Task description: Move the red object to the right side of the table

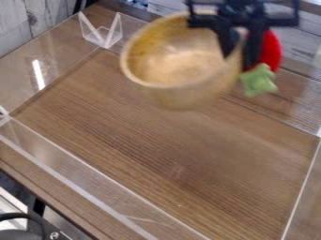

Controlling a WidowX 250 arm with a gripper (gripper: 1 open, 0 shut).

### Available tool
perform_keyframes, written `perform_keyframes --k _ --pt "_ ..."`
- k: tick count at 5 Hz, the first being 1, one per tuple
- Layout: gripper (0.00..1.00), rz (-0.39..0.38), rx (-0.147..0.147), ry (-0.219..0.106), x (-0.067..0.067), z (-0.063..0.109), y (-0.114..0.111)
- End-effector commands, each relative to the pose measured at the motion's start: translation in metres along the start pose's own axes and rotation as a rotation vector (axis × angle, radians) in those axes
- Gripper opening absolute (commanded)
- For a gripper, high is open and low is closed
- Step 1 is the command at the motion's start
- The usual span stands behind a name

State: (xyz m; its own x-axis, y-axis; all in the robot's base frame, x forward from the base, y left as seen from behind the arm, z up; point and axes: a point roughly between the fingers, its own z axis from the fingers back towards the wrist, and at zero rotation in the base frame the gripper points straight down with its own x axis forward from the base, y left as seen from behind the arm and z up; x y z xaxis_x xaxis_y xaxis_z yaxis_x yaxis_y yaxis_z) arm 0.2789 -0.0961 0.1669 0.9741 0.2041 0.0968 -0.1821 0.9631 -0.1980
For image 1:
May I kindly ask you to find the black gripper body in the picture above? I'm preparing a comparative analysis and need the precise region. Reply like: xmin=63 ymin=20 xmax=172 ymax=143
xmin=184 ymin=0 xmax=301 ymax=29

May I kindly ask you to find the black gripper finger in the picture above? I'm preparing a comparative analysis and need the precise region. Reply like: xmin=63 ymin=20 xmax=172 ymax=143
xmin=216 ymin=27 xmax=239 ymax=58
xmin=243 ymin=24 xmax=266 ymax=70

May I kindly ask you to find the red plush tomato green stem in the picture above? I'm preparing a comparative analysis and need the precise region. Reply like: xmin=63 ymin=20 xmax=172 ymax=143
xmin=238 ymin=29 xmax=285 ymax=98

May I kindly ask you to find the wooden bowl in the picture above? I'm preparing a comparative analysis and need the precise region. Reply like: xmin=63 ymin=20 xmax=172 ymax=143
xmin=119 ymin=13 xmax=244 ymax=111

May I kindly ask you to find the clear acrylic corner bracket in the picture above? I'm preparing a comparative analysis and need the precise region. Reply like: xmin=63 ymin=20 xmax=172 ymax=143
xmin=77 ymin=12 xmax=123 ymax=49

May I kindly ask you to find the clear acrylic tray wall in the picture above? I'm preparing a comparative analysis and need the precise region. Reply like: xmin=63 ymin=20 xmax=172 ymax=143
xmin=0 ymin=106 xmax=210 ymax=240

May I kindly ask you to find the black table leg bracket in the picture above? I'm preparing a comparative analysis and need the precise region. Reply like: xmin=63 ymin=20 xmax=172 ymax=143
xmin=28 ymin=197 xmax=79 ymax=240

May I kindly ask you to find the black cable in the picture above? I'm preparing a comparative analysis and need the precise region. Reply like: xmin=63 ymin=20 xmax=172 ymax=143
xmin=0 ymin=212 xmax=48 ymax=240

